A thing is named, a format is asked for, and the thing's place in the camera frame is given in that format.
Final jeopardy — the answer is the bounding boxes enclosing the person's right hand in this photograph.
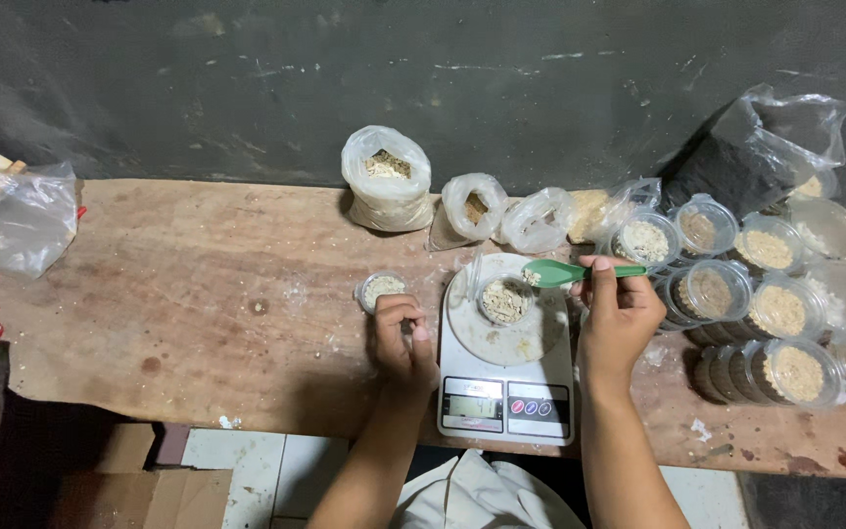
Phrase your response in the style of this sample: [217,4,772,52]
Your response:
[569,255,667,377]

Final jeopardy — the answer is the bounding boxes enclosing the person's left hand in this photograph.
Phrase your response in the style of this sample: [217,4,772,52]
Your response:
[372,293,440,395]

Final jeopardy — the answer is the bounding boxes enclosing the green plastic spoon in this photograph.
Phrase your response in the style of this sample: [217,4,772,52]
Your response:
[521,258,649,289]

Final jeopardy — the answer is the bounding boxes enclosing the lidded clear plastic cup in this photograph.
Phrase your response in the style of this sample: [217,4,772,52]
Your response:
[354,269,408,316]

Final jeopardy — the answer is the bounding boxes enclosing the white digital kitchen scale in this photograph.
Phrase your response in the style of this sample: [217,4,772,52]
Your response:
[436,253,576,448]

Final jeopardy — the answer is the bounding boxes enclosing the clear bag of beige crumbs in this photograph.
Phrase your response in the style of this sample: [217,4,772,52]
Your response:
[567,177,663,245]

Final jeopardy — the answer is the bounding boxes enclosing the open clear plastic cup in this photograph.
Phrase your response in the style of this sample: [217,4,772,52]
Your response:
[475,272,536,327]

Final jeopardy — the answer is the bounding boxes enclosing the crumpled clear plastic bag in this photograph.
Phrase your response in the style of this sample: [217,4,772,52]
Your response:
[499,187,579,255]

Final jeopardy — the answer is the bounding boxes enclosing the group of filled lidded cups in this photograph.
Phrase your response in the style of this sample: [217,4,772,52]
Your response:
[605,172,846,411]

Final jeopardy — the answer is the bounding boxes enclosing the small bag of brown powder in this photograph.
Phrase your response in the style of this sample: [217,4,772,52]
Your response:
[426,172,511,253]

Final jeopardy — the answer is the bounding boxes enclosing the person's white clothing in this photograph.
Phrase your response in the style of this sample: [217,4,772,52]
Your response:
[389,449,587,529]

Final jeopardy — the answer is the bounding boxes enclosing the large clear bag dark contents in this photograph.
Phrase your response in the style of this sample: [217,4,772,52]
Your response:
[660,82,846,222]

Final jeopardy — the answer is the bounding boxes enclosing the brown cardboard box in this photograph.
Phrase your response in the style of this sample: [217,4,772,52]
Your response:
[47,422,234,529]

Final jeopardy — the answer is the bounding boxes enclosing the empty clear plastic bag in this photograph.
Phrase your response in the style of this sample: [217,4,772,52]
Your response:
[0,162,79,282]

